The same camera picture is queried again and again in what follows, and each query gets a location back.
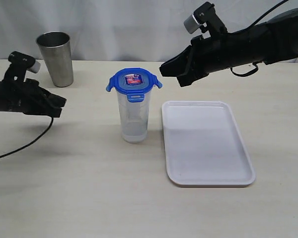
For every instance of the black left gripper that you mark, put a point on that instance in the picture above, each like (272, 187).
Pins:
(30, 99)

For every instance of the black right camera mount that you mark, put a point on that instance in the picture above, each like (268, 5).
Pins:
(208, 20)

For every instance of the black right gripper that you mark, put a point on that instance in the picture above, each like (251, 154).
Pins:
(202, 57)

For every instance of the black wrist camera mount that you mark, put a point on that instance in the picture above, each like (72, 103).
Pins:
(19, 64)

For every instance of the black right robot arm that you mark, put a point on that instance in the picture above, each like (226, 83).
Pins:
(268, 42)

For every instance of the tall clear plastic container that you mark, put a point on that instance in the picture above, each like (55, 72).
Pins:
(134, 115)

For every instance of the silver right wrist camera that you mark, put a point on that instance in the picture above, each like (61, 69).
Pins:
(191, 24)

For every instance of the stainless steel tumbler cup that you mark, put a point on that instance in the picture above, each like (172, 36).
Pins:
(55, 49)

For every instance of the white rectangular plastic tray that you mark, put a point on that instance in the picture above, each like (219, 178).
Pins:
(203, 145)

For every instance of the blue plastic lid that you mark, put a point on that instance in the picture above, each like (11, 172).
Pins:
(134, 83)

